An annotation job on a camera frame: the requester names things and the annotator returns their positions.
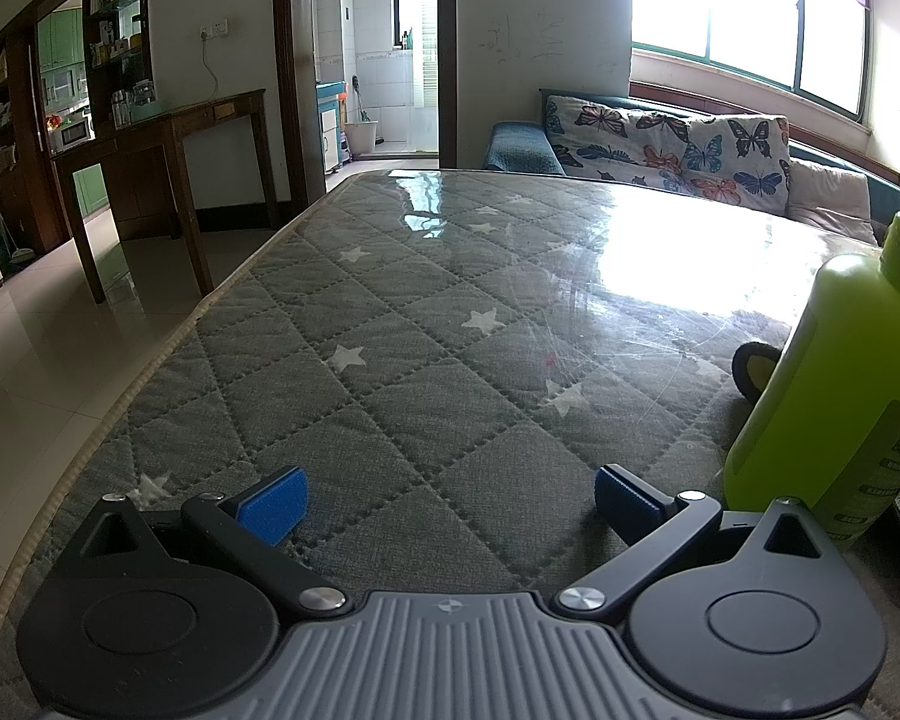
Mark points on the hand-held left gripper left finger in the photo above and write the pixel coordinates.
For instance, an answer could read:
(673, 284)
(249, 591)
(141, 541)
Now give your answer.
(274, 504)

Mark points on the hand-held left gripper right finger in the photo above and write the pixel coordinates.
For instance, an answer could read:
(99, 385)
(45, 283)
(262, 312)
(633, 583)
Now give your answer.
(624, 501)

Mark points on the grey microfibre cloth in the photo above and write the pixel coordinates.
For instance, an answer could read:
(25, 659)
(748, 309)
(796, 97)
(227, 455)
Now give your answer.
(750, 355)

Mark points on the green plastic bottle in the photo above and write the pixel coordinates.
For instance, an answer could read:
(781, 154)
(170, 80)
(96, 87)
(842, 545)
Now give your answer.
(817, 390)

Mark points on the white broom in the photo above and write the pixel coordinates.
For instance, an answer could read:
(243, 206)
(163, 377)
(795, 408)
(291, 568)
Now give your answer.
(19, 253)

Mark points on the butterfly print cushion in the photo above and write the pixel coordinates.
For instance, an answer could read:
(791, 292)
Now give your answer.
(660, 142)

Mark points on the white pillow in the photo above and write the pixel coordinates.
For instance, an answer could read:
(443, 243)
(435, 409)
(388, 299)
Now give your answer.
(829, 199)

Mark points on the blue sofa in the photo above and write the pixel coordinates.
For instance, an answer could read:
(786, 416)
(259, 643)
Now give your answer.
(514, 146)

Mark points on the white bucket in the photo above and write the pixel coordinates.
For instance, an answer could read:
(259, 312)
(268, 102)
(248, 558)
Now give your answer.
(361, 139)

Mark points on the blue bathroom cabinet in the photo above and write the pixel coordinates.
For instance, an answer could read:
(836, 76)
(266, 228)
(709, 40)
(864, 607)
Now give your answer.
(330, 127)

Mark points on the dark wooden side table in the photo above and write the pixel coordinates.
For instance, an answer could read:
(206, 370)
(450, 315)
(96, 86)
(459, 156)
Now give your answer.
(157, 124)

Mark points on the mop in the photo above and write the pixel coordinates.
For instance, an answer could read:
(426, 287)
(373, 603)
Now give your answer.
(360, 101)

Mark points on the white microwave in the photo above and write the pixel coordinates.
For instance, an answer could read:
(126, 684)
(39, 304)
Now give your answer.
(75, 133)

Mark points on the glass jar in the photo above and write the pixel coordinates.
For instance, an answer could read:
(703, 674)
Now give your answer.
(121, 109)

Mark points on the dark wooden shelf cabinet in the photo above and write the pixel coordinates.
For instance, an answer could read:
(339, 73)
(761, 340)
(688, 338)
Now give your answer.
(26, 127)

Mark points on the window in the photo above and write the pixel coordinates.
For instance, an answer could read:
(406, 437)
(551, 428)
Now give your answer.
(750, 7)

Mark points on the dark wooden door frame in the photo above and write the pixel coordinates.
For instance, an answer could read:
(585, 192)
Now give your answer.
(292, 90)

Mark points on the white wall socket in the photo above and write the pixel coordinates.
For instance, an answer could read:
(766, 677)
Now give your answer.
(213, 28)

